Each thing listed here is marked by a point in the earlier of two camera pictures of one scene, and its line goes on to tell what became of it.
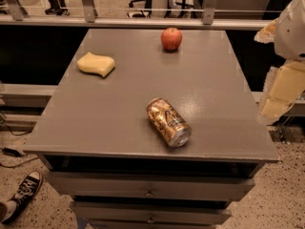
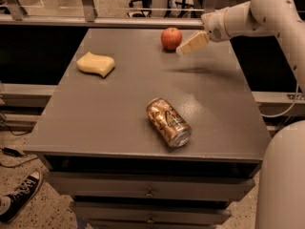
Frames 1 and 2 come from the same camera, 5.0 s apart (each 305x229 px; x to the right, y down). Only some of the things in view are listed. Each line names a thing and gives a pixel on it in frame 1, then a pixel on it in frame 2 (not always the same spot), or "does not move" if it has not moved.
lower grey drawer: [148, 213] does not move
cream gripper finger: [284, 85] → [213, 23]
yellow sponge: [94, 64] does not move
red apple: [171, 38] does not move
